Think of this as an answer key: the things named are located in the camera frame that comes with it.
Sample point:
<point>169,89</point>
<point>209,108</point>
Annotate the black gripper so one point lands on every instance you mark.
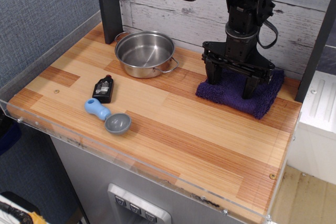
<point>239,54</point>

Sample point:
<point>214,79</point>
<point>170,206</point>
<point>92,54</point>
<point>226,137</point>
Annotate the purple cloth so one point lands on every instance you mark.
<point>229,91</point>

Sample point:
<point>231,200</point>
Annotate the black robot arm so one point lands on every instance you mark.
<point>248,16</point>

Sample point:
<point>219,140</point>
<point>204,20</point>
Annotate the stainless steel pot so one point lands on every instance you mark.
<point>145,54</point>

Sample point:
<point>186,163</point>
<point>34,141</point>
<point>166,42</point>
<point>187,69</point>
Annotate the white appliance at right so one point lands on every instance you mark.
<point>312,150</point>

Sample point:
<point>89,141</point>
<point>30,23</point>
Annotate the blue grey scoop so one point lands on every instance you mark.
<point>117,124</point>

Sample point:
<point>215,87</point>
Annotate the small black bottle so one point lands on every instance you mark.
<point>103,89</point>

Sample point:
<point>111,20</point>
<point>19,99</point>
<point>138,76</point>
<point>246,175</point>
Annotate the silver cabinet with dispenser panel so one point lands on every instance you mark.
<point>115,188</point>

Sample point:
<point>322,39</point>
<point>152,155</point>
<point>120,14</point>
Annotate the yellow black object bottom left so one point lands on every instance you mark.
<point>21,216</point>

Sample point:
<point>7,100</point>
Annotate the dark grey right post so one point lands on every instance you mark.
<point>318,48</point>

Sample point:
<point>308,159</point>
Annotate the dark grey post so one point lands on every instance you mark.
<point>111,19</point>
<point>318,48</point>

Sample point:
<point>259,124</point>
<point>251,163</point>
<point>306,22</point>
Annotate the clear acrylic guard rail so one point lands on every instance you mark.
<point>226,152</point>

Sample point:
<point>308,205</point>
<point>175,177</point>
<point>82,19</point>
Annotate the dark grey left post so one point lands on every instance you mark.
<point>111,19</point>

